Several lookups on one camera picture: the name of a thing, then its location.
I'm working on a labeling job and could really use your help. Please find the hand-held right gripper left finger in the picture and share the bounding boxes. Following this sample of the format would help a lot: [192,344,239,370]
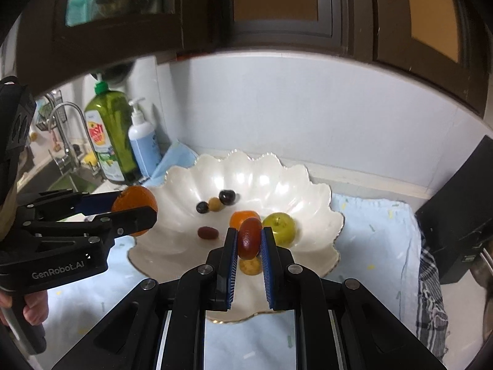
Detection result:
[50,227,238,370]

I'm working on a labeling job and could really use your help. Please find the orange with stem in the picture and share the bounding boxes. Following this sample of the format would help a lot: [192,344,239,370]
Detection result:
[112,185,159,237]

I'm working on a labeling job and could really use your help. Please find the curved chrome faucet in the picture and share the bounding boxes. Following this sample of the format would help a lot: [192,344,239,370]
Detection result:
[48,102,103,186]

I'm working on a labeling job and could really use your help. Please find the chrome tap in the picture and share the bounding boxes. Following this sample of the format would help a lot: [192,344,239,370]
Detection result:
[48,148,79,176]

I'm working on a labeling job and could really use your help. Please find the white blue pump bottle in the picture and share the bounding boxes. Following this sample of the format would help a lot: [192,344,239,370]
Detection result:
[128,98,162,178]

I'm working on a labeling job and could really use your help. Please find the green dish soap bottle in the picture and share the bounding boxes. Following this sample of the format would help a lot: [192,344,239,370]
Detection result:
[84,73,141,186]

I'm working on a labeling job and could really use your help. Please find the small yellow fruit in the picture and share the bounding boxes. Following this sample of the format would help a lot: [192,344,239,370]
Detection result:
[239,258,260,276]

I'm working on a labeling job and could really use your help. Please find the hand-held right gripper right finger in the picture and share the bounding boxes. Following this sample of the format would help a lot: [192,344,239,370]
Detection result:
[261,227,447,370]

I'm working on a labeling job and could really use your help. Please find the black knife block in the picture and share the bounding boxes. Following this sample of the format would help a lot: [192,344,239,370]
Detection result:
[414,135,493,286]

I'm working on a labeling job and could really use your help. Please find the light blue cloth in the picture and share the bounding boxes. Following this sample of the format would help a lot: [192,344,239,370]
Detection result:
[39,141,424,370]

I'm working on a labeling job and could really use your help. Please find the green round fruit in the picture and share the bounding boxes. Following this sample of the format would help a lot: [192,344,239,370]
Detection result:
[263,212,295,247]

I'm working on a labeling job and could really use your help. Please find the person's left hand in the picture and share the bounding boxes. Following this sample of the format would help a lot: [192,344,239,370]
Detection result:
[22,290,50,326]

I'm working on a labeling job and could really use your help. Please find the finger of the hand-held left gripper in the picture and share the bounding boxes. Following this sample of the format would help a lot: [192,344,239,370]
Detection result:
[17,189,129,216]
[23,206,158,245]

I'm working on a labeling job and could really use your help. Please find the white scalloped ceramic bowl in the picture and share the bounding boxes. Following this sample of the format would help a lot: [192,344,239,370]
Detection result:
[127,150,344,324]

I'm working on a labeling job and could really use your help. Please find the kitchen sink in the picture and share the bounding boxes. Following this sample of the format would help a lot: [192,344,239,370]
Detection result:
[19,160,104,197]

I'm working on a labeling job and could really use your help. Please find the checked cloth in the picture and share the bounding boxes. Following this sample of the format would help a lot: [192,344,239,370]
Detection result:
[418,231,449,370]

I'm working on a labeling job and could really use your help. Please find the dark wooden wall cabinet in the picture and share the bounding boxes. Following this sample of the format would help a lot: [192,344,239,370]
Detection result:
[15,0,493,118]

